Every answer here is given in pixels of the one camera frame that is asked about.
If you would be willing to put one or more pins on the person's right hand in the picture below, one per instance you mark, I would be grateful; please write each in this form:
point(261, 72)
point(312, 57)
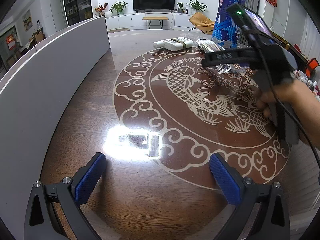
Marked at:
point(296, 92)

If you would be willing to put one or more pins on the blue patterned tall bottle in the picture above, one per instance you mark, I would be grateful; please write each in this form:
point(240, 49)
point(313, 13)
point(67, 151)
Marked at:
point(223, 30)

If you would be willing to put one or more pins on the wooden stool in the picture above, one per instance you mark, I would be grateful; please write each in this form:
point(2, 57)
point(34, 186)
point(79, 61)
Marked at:
point(155, 18)

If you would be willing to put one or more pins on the grey padded chair back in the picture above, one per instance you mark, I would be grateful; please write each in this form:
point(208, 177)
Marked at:
point(82, 32)
point(25, 130)

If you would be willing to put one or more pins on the white bottle with dark band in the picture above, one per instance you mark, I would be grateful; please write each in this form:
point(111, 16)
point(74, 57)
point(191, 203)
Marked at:
point(172, 44)

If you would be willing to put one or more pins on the small clear packet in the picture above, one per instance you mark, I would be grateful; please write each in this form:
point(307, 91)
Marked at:
point(228, 69)

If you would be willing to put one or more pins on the green potted plant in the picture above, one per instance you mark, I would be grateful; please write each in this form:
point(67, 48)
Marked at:
point(119, 6)

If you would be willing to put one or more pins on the glass display cabinet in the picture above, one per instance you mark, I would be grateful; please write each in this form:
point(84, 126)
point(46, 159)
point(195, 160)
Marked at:
point(76, 2)

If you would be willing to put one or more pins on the pile of assorted household goods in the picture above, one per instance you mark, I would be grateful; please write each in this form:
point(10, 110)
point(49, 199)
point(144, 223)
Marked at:
point(315, 86)

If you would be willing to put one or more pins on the red flowers in white vase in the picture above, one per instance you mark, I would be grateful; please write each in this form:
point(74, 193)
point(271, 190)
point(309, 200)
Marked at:
point(100, 8)

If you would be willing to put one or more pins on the black flat television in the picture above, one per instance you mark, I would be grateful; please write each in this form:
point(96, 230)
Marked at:
point(153, 1)

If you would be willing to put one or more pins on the small potted plant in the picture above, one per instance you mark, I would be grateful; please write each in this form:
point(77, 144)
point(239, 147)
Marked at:
point(180, 5)

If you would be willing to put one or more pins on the red window sign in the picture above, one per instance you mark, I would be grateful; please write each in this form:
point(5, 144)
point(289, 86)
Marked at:
point(10, 42)

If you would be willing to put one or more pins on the large leafy potted plant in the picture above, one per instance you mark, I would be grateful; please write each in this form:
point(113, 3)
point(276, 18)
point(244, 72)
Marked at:
point(197, 5)

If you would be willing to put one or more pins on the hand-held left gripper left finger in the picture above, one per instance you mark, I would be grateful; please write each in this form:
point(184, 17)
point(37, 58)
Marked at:
point(88, 177)

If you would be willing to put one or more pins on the orange and black box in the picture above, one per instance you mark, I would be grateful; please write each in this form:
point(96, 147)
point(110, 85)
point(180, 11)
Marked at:
point(310, 63)

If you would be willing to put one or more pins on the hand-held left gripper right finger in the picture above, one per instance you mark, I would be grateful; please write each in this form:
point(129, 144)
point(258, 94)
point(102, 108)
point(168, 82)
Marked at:
point(223, 180)

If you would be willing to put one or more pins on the yellow lounge chair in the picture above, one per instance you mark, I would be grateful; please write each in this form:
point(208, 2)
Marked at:
point(200, 20)

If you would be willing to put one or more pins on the white television cabinet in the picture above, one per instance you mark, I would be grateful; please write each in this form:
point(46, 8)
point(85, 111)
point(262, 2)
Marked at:
point(125, 21)

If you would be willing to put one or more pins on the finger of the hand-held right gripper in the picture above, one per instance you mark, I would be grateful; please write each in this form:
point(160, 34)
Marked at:
point(225, 58)

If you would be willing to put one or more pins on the framed wall painting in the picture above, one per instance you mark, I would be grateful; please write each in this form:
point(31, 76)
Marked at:
point(27, 20)

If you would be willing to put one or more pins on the person's right forearm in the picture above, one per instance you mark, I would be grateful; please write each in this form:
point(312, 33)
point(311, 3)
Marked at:
point(315, 125)

